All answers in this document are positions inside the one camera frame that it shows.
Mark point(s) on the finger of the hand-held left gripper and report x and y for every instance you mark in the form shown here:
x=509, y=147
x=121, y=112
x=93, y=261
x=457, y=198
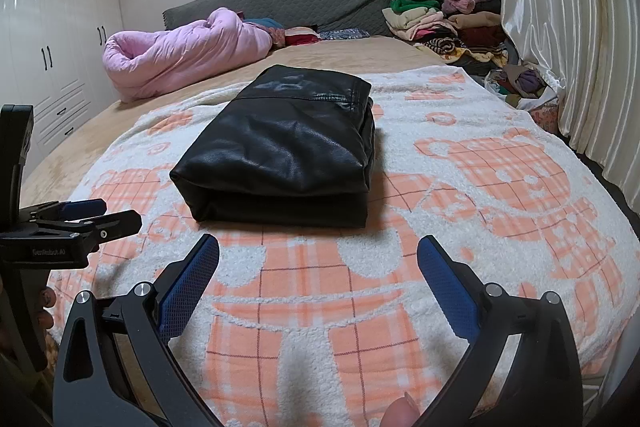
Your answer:
x=117, y=224
x=82, y=207

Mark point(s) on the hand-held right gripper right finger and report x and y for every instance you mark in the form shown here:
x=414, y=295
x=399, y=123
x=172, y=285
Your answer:
x=447, y=287

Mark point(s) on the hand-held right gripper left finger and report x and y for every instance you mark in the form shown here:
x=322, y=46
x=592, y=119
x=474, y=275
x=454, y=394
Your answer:
x=192, y=282

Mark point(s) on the black leather jacket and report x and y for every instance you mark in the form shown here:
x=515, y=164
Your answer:
x=280, y=147

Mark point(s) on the small heap of purple clothes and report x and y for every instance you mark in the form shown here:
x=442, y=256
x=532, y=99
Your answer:
x=525, y=82

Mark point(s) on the pile of folded clothes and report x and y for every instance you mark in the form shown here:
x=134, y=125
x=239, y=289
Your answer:
x=415, y=17

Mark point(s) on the person's left hand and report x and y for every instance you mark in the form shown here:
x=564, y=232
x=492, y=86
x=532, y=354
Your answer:
x=46, y=297

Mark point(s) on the person's right hand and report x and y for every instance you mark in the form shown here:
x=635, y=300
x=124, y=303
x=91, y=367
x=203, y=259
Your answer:
x=402, y=414

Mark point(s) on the white orange bear printed blanket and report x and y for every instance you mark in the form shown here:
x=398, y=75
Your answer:
x=500, y=167

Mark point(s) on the white wardrobe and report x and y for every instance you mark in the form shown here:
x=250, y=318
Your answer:
x=60, y=32

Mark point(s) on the pink quilt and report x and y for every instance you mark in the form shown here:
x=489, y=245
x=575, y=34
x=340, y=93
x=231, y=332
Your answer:
x=175, y=47

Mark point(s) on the pink floral cloth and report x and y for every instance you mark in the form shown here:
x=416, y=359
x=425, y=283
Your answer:
x=546, y=116

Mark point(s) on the teal cloth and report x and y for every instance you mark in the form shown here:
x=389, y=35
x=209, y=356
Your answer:
x=270, y=27

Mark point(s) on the red cloth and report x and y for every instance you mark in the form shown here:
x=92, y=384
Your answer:
x=302, y=38

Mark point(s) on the beige bed sheet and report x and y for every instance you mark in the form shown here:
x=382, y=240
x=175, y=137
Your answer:
x=325, y=52

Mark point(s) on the blue patterned cloth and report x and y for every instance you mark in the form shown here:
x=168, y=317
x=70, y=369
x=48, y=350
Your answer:
x=345, y=34

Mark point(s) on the white satin curtain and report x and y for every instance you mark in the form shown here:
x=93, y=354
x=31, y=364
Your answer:
x=565, y=32

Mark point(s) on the grey padded headboard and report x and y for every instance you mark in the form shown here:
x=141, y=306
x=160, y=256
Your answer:
x=300, y=2

